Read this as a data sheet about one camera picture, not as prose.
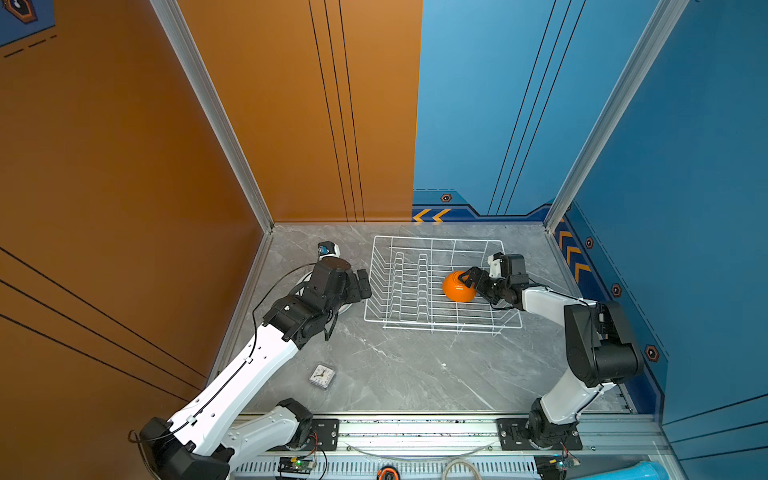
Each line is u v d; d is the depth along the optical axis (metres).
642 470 0.67
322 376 0.81
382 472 0.67
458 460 0.70
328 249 0.63
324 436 0.73
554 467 0.70
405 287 1.02
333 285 0.54
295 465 0.70
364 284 0.66
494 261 0.90
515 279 0.76
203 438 0.38
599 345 0.48
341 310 0.91
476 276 0.87
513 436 0.72
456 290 0.95
